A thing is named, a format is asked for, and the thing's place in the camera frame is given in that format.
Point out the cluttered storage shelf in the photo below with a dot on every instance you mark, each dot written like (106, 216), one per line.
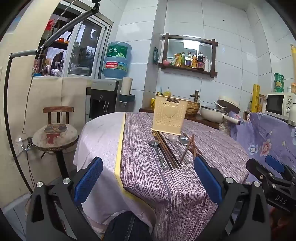
(53, 60)

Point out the blue water jug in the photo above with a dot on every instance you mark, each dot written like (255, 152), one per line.
(116, 60)

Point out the white paper towel roll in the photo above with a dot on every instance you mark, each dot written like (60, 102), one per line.
(126, 85)

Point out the steel spoon middle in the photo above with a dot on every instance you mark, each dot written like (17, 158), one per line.
(172, 138)

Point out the wooden chair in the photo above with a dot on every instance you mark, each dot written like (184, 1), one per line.
(57, 109)

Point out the dark bottle purple label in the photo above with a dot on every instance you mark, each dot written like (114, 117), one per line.
(189, 61)

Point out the green glass bottle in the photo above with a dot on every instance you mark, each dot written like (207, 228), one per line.
(183, 60)

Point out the woven wicker basin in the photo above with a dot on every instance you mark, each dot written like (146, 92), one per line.
(193, 109)

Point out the white kitchen appliance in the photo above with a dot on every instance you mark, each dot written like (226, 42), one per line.
(292, 114)

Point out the yellow green snack packet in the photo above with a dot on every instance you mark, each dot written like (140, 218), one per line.
(176, 60)

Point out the tall yellow package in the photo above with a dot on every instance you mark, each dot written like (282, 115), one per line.
(255, 97)

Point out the cream plastic utensil holder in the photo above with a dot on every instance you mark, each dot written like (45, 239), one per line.
(170, 115)

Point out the yellow cup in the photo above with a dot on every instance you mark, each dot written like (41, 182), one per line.
(153, 103)

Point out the black curved boom stand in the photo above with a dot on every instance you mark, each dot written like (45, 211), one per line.
(23, 52)

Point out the small pink item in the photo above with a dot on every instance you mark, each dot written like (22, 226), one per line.
(166, 62)

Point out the black grey water dispenser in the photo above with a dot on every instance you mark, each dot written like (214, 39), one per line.
(103, 99)

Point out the dark soy sauce bottle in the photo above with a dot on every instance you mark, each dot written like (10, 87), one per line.
(200, 62)

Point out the bamboo faucet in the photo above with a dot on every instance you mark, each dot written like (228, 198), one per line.
(195, 95)

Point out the aluminium sliding window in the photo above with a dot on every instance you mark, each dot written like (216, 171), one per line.
(85, 48)

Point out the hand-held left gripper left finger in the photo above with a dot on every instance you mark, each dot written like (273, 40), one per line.
(89, 180)

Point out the purple striped tablecloth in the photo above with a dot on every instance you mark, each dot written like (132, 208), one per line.
(148, 185)

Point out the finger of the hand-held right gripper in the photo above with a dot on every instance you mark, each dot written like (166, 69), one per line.
(259, 172)
(275, 164)

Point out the round metal spoon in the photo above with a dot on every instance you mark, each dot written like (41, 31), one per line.
(183, 140)

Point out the white squeeze bottle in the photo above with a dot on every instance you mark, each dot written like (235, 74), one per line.
(206, 66)
(209, 66)

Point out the brown cooker white lid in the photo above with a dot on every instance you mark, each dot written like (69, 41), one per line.
(227, 102)

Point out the beige cover cloth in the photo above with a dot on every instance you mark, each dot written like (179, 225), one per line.
(60, 92)

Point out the dark wooden wall shelf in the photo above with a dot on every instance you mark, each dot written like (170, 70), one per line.
(185, 69)

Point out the dark green hanging pouch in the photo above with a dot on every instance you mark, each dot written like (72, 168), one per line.
(155, 55)

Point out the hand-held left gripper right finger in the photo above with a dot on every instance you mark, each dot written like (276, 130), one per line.
(208, 183)

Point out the bottle with yellow label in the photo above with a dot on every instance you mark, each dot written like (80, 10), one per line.
(194, 62)

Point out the person's dark clothing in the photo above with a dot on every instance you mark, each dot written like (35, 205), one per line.
(127, 228)

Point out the yellow soap pump bottle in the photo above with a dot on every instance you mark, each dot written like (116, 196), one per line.
(167, 93)

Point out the white tablecloth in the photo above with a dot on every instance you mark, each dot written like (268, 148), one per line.
(101, 134)

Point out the purple floral cloth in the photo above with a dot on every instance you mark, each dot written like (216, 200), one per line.
(263, 134)

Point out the white microwave oven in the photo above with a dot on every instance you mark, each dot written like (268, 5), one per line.
(275, 103)

